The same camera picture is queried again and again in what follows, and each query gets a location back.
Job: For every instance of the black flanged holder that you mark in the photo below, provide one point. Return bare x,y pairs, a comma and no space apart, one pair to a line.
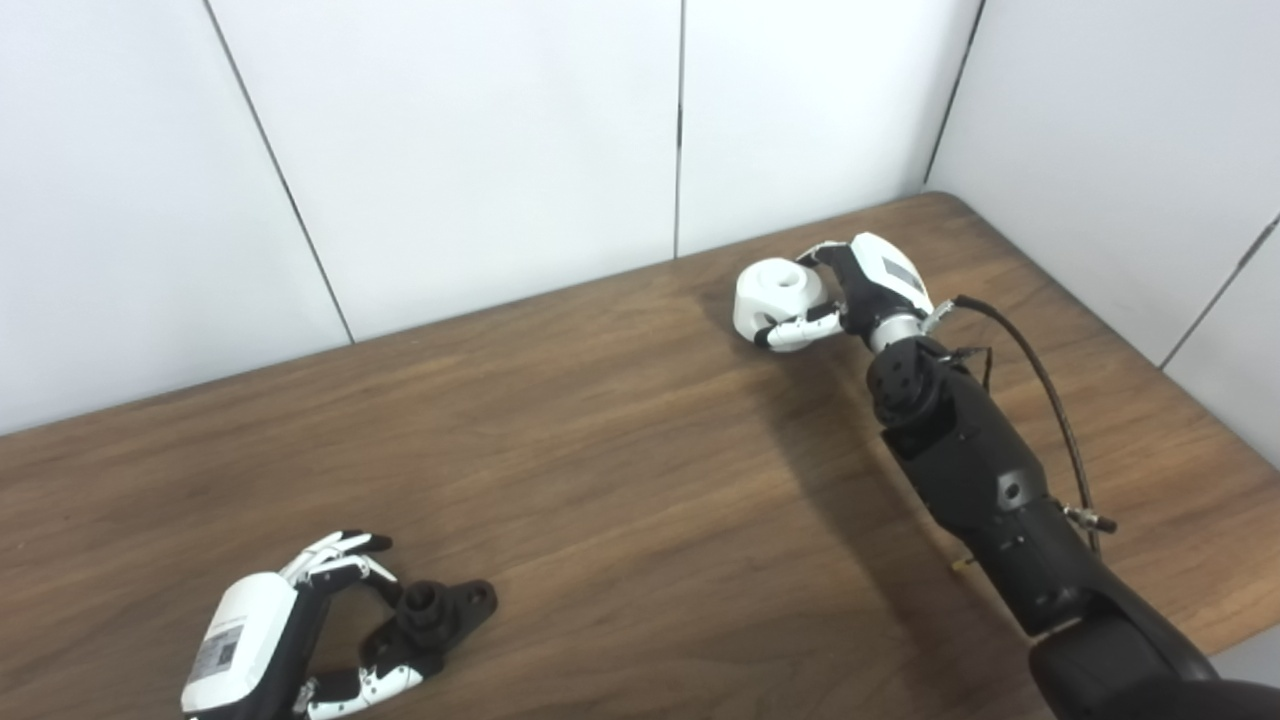
455,605

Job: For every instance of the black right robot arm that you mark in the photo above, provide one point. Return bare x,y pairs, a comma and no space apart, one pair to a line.
985,480

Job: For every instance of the round white plastic piece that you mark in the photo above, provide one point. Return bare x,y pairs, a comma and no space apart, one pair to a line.
775,290

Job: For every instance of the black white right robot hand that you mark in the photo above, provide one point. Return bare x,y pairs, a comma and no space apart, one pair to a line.
880,285

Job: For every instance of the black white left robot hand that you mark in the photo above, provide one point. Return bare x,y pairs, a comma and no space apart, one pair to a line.
250,630

